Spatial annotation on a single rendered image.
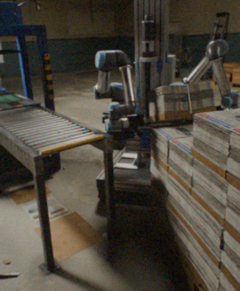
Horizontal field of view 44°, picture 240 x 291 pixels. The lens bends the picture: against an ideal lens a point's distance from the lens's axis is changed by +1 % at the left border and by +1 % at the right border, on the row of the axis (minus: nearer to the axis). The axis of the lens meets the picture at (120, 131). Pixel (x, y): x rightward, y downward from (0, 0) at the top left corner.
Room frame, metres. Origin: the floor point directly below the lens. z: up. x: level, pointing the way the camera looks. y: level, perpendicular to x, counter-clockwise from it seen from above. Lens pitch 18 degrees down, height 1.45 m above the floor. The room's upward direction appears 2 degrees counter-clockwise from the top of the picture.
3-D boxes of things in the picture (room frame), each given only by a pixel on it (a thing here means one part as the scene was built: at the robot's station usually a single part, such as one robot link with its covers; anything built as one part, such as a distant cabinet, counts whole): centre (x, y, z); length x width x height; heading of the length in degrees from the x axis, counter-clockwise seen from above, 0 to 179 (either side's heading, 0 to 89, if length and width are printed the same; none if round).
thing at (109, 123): (1.98, 0.04, 0.85); 0.11 x 0.08 x 0.09; 106
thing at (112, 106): (1.98, 0.02, 0.94); 0.11 x 0.08 x 0.11; 101
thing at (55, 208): (2.29, 0.70, 0.00); 0.37 x 0.29 x 0.01; 36
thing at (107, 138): (2.41, 0.46, 0.74); 1.34 x 0.05 x 0.12; 36
